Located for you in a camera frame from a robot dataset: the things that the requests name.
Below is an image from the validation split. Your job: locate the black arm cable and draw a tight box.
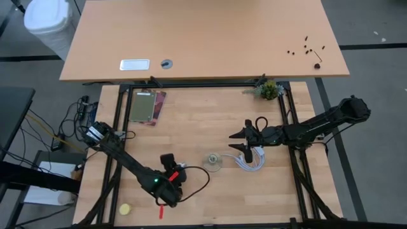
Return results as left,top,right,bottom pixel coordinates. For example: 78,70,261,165
255,116,269,132
155,165,211,207

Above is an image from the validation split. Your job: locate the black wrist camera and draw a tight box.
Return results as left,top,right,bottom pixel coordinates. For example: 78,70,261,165
243,148,255,165
160,153,177,172

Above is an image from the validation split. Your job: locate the black desk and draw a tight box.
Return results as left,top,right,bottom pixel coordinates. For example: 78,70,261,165
0,87,36,163

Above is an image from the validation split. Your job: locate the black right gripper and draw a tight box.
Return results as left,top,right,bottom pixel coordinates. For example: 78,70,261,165
228,119,286,154

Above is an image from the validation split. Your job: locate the black power adapter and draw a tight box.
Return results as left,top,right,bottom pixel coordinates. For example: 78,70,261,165
50,133,66,152

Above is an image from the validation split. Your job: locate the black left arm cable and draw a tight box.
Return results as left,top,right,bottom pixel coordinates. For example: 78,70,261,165
155,165,211,207

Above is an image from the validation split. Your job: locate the white box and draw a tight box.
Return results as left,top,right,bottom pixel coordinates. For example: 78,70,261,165
24,161,79,206

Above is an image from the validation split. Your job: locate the yellow floor cable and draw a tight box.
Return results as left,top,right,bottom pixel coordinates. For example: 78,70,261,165
25,113,85,153

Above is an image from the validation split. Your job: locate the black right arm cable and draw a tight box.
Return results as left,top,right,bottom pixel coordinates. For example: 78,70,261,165
255,116,269,132

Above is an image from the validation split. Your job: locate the white trash bin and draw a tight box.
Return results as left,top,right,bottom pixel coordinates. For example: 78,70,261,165
24,0,77,61

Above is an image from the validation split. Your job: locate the brass lamp socket base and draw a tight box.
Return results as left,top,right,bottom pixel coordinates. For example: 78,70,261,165
202,152,223,173

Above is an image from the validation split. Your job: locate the green notebook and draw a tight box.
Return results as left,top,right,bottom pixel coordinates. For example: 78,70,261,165
128,91,157,123

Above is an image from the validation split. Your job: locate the white power cord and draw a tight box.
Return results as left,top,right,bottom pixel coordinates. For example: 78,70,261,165
221,146,266,173

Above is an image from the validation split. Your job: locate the black power strip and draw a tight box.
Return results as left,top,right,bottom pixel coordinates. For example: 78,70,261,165
79,94,90,120

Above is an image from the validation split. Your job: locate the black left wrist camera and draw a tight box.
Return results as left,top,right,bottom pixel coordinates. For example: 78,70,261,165
160,153,177,172

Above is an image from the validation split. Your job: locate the wooden desk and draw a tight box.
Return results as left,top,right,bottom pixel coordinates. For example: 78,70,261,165
59,0,350,83

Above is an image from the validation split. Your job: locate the black metal floor bar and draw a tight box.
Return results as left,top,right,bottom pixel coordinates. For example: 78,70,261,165
0,160,80,195

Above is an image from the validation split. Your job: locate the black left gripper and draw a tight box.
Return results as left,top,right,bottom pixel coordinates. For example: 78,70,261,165
149,169,188,209

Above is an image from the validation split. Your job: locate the green potted plant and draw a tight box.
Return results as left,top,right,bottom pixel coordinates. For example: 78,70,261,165
242,80,285,101

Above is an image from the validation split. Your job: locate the black aluminium frame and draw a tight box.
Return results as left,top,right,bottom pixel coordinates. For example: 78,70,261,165
76,81,347,229

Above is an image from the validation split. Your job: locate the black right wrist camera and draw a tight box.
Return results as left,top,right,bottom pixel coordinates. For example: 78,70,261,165
243,148,255,165

